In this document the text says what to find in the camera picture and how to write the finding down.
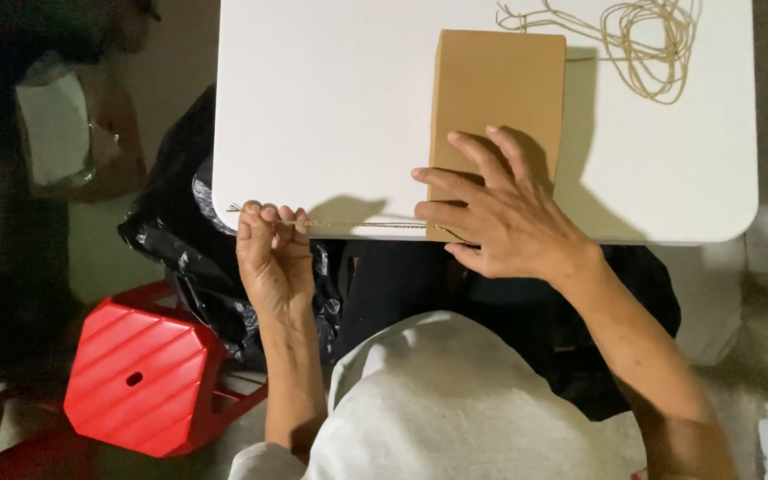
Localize person's right hand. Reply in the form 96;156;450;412
412;124;600;284

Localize person's left hand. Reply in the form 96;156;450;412
235;200;316;316

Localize beige jute twine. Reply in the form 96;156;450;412
226;0;702;246

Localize brown cardboard box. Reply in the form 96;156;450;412
425;28;568;244

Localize black plastic bag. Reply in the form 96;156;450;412
117;83;346;369

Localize person's black trousers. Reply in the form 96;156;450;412
336;239;683;422

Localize red plastic stool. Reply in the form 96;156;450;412
63;280;269;460

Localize person's grey shirt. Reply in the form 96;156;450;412
227;310;648;480

